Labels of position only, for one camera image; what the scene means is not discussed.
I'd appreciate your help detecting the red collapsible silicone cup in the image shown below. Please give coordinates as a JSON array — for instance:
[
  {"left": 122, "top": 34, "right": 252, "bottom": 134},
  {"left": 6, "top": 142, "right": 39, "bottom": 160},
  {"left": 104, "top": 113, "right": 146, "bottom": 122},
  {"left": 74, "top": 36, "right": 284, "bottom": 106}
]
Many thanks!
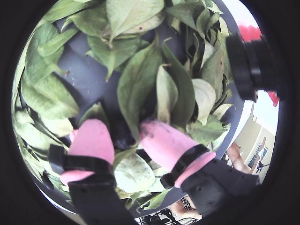
[{"left": 238, "top": 22, "right": 281, "bottom": 107}]

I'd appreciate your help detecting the dark blueberry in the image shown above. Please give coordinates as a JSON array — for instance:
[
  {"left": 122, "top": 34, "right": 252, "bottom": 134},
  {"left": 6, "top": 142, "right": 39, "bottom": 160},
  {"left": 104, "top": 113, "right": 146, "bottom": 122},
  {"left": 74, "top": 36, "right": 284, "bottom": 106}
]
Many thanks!
[{"left": 112, "top": 119, "right": 137, "bottom": 150}]

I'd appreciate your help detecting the black camera lens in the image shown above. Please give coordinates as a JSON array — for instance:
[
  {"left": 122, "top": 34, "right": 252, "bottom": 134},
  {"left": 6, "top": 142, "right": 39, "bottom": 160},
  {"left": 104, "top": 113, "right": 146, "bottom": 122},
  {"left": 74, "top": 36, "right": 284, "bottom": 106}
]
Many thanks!
[{"left": 225, "top": 32, "right": 281, "bottom": 103}]

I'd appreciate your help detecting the framed green picture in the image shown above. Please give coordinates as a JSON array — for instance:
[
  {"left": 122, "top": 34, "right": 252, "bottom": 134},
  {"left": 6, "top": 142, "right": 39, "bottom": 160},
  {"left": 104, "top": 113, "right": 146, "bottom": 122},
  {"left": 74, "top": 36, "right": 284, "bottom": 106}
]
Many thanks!
[{"left": 248, "top": 146, "right": 269, "bottom": 168}]

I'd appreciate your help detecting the dark grey round bowl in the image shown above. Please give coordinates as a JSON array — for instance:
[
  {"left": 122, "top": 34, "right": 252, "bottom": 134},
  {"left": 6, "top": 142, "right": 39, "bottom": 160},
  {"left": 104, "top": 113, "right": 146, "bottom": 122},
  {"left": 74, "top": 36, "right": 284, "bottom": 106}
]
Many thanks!
[{"left": 11, "top": 0, "right": 246, "bottom": 216}]

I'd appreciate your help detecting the black white patterned fabric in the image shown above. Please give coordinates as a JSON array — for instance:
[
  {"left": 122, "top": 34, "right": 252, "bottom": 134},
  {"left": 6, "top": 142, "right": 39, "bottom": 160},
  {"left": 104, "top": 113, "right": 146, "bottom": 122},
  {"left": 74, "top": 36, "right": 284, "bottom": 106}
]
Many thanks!
[{"left": 180, "top": 196, "right": 196, "bottom": 210}]

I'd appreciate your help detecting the pink covered gripper finger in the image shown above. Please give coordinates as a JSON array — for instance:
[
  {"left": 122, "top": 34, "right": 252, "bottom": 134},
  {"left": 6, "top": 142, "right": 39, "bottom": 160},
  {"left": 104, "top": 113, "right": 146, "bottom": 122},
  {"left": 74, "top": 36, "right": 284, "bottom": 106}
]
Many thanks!
[
  {"left": 139, "top": 119, "right": 261, "bottom": 218},
  {"left": 48, "top": 119, "right": 139, "bottom": 225}
]

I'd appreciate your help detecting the green leaves pile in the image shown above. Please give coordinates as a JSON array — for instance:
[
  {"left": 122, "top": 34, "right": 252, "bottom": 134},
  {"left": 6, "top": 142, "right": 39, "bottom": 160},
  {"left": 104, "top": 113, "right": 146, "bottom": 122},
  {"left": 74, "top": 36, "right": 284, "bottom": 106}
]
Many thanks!
[{"left": 12, "top": 0, "right": 235, "bottom": 211}]

